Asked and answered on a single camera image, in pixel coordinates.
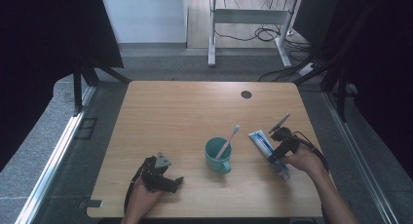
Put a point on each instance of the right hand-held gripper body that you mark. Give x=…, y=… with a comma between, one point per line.
x=289, y=141

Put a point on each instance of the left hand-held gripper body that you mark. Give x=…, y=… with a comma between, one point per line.
x=156, y=178

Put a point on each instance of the blue and white toothpaste tube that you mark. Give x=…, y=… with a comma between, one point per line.
x=263, y=142

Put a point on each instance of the teal cup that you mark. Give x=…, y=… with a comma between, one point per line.
x=217, y=164

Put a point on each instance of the pink toothbrush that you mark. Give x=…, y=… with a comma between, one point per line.
x=229, y=142

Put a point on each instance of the person's right hand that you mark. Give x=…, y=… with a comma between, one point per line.
x=305, y=160

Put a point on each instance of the person's left hand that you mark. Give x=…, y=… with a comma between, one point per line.
x=141, y=199

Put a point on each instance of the black metal stand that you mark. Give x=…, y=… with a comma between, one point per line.
x=78, y=87
x=341, y=94

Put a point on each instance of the white power strip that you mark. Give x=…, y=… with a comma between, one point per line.
x=307, y=69

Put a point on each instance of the black curtain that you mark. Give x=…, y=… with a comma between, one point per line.
x=39, y=55
x=380, y=71

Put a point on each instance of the black table bracket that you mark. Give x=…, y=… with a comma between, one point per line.
x=91, y=203

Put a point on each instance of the aluminium rail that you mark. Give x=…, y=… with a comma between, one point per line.
x=360, y=159
x=52, y=165

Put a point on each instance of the black square floor frame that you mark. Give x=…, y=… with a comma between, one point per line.
x=87, y=120

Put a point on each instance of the white desk frame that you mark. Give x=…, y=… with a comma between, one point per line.
x=246, y=16

